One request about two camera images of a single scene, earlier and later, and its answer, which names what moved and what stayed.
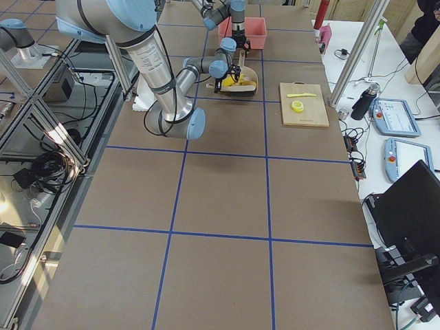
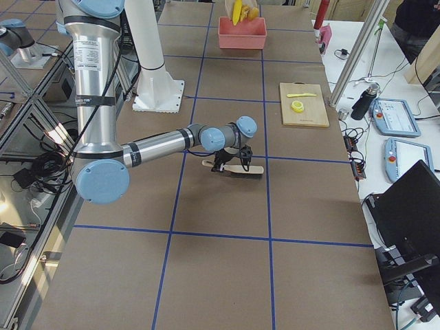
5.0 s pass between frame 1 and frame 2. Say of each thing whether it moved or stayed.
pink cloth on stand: stayed
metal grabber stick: stayed
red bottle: stayed
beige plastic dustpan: moved
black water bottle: stayed
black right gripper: moved
